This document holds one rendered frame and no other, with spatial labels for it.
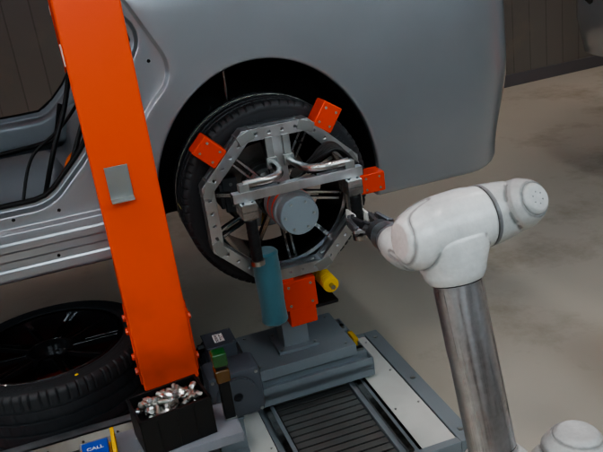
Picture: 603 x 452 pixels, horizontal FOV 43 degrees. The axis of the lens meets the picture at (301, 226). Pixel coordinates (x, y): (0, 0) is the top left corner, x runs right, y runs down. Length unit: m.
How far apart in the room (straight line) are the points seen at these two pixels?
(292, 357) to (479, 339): 1.39
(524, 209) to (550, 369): 1.63
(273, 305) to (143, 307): 0.53
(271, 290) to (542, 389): 1.11
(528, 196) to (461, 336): 0.31
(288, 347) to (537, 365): 0.97
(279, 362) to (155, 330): 0.78
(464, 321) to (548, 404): 1.41
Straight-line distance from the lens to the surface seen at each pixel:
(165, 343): 2.19
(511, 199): 1.54
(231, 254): 2.53
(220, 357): 2.07
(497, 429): 1.63
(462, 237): 1.49
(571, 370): 3.11
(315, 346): 2.90
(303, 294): 2.65
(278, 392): 2.83
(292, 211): 2.38
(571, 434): 1.77
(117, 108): 1.98
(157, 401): 2.10
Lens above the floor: 1.66
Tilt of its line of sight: 21 degrees down
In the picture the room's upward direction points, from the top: 8 degrees counter-clockwise
